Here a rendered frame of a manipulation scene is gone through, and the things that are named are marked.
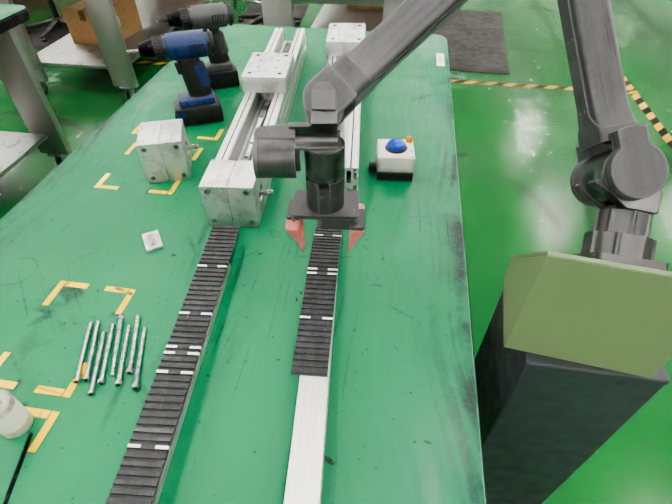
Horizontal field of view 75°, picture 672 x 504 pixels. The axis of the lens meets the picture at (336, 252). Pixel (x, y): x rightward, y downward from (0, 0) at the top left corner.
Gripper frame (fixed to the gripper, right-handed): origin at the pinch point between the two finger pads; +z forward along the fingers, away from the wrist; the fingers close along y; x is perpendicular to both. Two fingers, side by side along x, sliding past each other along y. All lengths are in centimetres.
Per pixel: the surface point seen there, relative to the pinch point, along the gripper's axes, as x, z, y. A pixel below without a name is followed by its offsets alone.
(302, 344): 18.3, 2.3, 2.5
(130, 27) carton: -284, 57, 159
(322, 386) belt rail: 24.4, 2.7, -0.7
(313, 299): 9.8, 2.5, 1.6
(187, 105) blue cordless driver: -50, 0, 38
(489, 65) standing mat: -290, 83, -108
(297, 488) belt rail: 37.1, 2.7, 1.4
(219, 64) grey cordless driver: -73, -1, 35
